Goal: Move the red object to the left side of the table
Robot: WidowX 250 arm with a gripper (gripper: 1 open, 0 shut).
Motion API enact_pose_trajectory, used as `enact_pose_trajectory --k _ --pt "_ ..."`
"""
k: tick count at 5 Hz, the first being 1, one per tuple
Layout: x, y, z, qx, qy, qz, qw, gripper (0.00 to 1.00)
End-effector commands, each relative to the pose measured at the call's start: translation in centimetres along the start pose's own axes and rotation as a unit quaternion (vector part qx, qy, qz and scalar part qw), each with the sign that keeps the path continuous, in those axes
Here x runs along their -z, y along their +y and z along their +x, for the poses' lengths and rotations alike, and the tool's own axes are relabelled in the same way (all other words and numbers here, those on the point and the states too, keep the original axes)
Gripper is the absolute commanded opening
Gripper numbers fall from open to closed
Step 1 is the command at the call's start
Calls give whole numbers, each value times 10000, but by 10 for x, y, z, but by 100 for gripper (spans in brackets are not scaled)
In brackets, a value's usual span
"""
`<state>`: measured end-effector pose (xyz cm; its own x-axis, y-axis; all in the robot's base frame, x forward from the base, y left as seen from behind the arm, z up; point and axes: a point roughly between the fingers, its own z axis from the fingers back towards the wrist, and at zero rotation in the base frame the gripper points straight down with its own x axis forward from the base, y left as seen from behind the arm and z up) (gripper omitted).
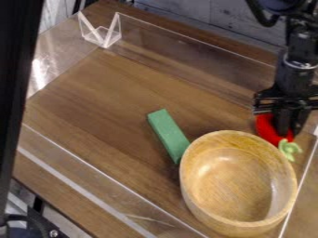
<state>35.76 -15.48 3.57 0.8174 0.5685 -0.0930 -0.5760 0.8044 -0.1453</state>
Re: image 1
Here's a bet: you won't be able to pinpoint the wooden bowl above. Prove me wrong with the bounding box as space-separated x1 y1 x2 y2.
179 130 298 237

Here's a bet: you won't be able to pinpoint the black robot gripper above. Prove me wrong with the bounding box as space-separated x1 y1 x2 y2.
254 52 318 137

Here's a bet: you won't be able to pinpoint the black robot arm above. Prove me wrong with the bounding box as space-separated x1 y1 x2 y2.
244 0 318 136

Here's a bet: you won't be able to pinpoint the red plush tomato toy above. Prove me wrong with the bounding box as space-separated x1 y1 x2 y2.
256 113 303 162

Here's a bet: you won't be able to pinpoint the black metal frame clamp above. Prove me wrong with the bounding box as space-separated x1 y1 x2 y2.
0 200 69 238

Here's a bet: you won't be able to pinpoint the green rectangular block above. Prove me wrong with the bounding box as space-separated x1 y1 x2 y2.
147 109 190 165

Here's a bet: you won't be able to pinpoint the clear acrylic tray walls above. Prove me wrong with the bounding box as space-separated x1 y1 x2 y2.
14 11 318 238

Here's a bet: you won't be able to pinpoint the clear acrylic corner bracket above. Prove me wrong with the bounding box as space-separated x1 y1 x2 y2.
77 12 121 48

